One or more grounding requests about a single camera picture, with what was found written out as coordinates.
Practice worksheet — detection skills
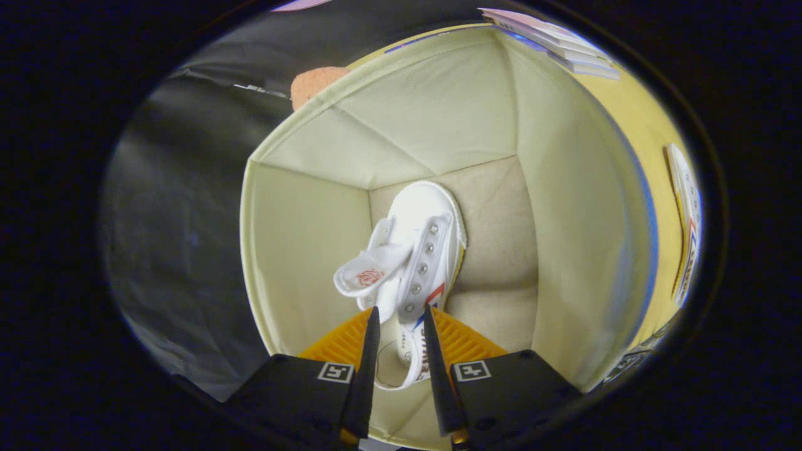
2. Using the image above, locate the white canvas shoe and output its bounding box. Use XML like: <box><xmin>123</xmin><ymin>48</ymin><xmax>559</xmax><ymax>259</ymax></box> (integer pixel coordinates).
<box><xmin>665</xmin><ymin>143</ymin><xmax>703</xmax><ymax>308</ymax></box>
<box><xmin>333</xmin><ymin>180</ymin><xmax>468</xmax><ymax>391</ymax></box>

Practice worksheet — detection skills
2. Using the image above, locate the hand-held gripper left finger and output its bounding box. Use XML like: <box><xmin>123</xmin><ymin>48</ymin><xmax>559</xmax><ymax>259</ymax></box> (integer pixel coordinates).
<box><xmin>222</xmin><ymin>306</ymin><xmax>382</xmax><ymax>449</ymax></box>

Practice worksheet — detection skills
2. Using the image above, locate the stack of pink-topped books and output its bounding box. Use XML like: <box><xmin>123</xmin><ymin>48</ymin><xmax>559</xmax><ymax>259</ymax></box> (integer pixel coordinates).
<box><xmin>479</xmin><ymin>8</ymin><xmax>622</xmax><ymax>81</ymax></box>

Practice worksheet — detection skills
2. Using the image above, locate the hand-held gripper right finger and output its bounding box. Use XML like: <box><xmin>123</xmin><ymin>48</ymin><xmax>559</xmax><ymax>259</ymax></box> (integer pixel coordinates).
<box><xmin>423</xmin><ymin>304</ymin><xmax>583</xmax><ymax>451</ymax></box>

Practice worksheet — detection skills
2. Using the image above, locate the beige fabric storage box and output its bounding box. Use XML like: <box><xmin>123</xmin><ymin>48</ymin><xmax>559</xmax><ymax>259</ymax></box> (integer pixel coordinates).
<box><xmin>240</xmin><ymin>24</ymin><xmax>660</xmax><ymax>451</ymax></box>

